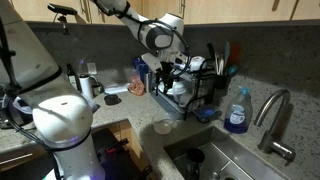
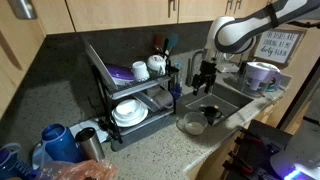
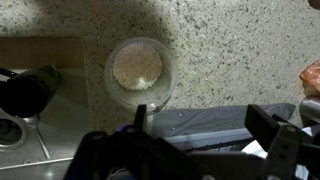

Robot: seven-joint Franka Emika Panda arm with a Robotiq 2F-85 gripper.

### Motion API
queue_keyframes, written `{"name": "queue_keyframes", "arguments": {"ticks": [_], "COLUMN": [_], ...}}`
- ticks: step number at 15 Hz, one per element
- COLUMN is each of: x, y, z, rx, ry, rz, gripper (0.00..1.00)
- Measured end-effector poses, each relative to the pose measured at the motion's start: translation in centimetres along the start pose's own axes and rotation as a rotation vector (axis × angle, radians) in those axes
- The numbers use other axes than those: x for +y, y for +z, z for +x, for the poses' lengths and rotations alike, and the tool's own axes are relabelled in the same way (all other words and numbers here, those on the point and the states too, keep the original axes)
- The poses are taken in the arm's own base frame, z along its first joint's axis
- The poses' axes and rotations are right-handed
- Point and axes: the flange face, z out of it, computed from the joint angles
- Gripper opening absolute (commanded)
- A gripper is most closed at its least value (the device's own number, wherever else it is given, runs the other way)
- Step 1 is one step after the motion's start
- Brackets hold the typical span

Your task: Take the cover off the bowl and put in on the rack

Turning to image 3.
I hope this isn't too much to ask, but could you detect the metal sink drain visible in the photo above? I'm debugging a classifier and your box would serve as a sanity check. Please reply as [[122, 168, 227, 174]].
[[0, 114, 27, 150]]

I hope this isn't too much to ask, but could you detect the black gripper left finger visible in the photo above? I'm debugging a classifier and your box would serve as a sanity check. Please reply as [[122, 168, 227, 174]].
[[133, 104, 148, 133]]

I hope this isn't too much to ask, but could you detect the stainless steel sink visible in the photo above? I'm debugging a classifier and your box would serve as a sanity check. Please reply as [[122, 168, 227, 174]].
[[0, 35, 92, 180]]

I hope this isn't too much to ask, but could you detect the white rice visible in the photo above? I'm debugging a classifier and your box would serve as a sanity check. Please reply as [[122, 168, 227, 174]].
[[112, 42, 164, 92]]

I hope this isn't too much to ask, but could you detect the clear plastic bowl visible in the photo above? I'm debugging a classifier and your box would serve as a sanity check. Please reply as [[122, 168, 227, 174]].
[[104, 36, 178, 114]]

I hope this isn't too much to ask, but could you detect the stainless steel tumbler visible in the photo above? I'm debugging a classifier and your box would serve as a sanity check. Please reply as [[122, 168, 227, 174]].
[[298, 96, 320, 126]]

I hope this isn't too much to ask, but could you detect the pink plastic bag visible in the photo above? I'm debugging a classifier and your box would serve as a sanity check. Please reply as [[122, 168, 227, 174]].
[[298, 59, 320, 98]]

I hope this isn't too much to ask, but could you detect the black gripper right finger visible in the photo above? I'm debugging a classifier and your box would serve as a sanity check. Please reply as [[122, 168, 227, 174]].
[[244, 104, 304, 180]]

